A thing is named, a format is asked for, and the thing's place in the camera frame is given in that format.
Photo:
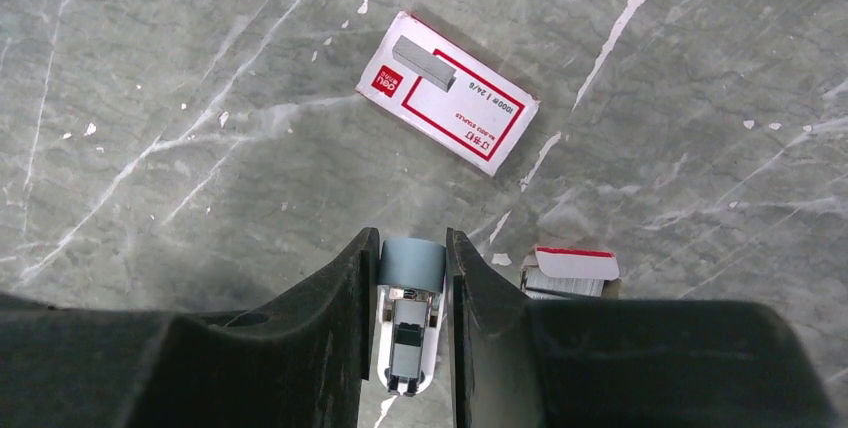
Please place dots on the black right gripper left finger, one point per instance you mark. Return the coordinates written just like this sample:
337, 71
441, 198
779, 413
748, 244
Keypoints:
298, 360

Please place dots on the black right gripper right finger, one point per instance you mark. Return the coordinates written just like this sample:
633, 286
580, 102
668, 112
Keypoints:
591, 362

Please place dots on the staple tray with staples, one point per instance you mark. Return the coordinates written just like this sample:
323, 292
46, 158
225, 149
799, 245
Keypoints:
569, 273

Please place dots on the white red staple box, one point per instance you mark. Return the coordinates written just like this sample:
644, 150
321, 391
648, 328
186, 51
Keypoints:
444, 92

